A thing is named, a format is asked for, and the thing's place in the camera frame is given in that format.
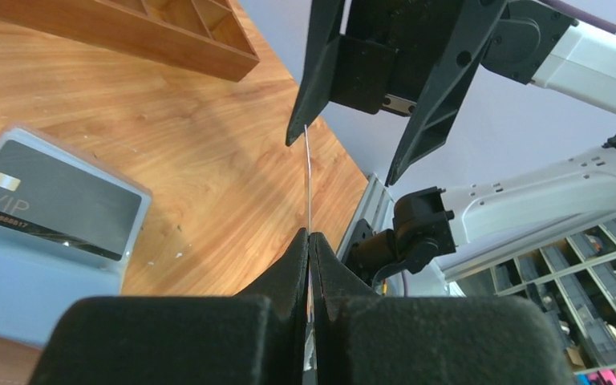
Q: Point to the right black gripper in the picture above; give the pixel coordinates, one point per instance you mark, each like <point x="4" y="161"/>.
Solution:
<point x="409" y="58"/>

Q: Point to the wooden divided tray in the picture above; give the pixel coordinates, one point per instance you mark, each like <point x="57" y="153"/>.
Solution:
<point x="202" y="36"/>

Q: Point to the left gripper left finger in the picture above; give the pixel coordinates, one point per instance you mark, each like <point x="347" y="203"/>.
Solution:
<point x="253" y="337"/>

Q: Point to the black VIP credit card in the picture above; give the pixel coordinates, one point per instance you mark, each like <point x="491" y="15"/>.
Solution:
<point x="49" y="198"/>

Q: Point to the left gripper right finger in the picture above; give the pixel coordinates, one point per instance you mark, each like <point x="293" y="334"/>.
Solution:
<point x="365" y="338"/>

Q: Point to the pink card holder wallet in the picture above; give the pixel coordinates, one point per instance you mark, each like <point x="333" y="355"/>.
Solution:
<point x="40" y="280"/>

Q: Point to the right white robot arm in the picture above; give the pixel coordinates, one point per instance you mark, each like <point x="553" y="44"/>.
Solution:
<point x="504" y="129"/>

